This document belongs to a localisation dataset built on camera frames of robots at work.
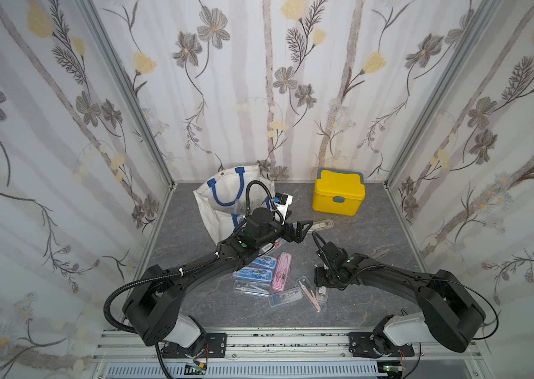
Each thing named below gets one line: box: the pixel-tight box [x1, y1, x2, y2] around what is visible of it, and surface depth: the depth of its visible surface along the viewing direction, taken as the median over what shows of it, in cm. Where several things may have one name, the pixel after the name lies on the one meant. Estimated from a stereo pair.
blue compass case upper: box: [251, 255, 277, 270], surface depth 93 cm
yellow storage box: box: [312, 168, 366, 217], surface depth 104 cm
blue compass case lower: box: [233, 266, 273, 283], surface depth 90 cm
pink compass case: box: [271, 251, 293, 293], surface depth 90 cm
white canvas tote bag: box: [195, 164, 275, 244], surface depth 97 cm
